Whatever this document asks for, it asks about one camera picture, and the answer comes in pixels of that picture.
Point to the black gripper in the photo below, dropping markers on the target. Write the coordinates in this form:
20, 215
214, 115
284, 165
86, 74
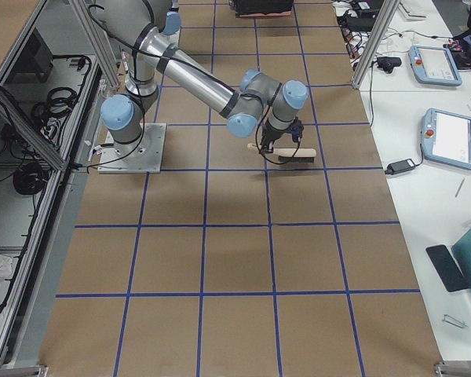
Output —
270, 136

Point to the white hand brush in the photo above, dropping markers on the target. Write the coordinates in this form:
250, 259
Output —
281, 156

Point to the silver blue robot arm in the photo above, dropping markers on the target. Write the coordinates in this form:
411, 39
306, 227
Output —
262, 106

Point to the black trash bin bag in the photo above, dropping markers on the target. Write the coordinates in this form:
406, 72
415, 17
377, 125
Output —
261, 7

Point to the black power brick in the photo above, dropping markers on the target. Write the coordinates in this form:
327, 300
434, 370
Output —
402, 166

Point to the black webcam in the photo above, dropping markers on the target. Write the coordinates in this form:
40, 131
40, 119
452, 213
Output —
387, 64

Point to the far teach pendant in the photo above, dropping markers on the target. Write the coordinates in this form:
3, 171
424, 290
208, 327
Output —
434, 65

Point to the teach pendant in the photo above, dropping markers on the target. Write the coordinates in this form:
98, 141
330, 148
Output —
434, 65
446, 138

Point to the near teach pendant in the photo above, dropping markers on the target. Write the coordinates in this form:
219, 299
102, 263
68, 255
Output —
446, 138

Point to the grey pen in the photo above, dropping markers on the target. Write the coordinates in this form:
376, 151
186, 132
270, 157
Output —
459, 188

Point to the black smartphone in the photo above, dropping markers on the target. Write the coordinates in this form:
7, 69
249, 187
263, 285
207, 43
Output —
446, 268

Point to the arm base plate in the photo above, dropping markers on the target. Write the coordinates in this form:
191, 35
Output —
135, 158

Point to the aluminium frame post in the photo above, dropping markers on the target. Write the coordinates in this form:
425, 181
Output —
379, 29

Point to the aluminium side frame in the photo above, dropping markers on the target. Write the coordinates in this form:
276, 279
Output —
56, 67

